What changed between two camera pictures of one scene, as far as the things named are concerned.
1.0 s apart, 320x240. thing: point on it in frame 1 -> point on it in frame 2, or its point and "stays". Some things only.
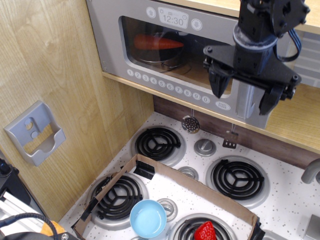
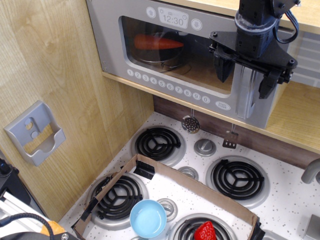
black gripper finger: [272, 95] -> [271, 80]
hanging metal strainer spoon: [190, 123] stays
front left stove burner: [112, 211] stays
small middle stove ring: [189, 171] stays
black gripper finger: [220, 78] -> [224, 63]
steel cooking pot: [170, 57] stays
